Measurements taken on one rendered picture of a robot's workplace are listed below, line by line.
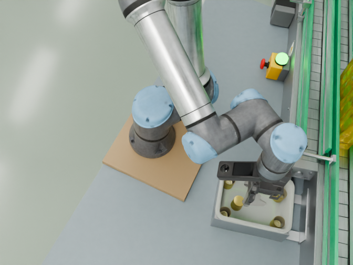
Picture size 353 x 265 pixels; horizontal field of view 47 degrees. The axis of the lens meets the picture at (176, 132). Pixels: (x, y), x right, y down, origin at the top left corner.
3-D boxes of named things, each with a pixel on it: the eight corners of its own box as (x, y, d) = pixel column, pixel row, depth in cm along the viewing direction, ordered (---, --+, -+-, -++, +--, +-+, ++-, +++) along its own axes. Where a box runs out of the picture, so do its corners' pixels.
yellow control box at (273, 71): (283, 82, 151) (289, 70, 145) (263, 78, 151) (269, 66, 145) (284, 68, 154) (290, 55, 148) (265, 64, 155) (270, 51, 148)
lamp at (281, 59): (286, 67, 145) (289, 61, 143) (274, 64, 145) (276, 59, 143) (287, 57, 147) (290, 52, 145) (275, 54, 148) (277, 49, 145)
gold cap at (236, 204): (229, 209, 124) (232, 205, 120) (231, 199, 126) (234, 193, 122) (241, 212, 124) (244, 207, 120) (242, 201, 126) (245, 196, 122)
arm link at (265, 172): (259, 171, 92) (261, 139, 96) (254, 178, 96) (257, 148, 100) (291, 177, 92) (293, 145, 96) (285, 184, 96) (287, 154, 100)
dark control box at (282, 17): (288, 29, 164) (295, 13, 157) (269, 24, 165) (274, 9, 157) (289, 14, 168) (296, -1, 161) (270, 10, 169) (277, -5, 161)
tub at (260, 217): (282, 242, 122) (291, 234, 114) (209, 225, 123) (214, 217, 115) (286, 189, 130) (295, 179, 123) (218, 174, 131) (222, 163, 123)
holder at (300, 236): (299, 245, 122) (308, 239, 115) (210, 225, 123) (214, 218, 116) (302, 193, 130) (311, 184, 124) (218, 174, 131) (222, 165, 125)
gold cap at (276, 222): (279, 213, 120) (274, 217, 124) (270, 220, 119) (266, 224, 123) (287, 222, 119) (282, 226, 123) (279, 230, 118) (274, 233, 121)
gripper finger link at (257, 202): (261, 217, 113) (270, 200, 106) (240, 213, 113) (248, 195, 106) (261, 207, 115) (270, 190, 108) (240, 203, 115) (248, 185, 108)
